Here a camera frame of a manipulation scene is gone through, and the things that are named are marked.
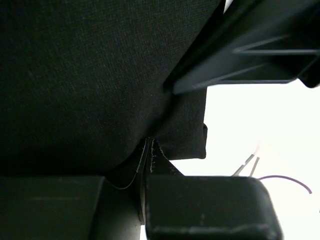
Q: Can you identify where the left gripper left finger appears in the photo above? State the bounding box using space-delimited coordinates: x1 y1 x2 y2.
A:
0 139 150 240

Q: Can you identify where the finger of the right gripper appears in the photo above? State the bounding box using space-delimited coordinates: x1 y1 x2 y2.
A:
164 0 320 94

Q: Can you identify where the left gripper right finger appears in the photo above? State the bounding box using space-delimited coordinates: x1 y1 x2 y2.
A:
144 140 284 240

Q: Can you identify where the black skirt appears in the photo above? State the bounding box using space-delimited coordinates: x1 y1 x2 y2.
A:
0 0 219 175

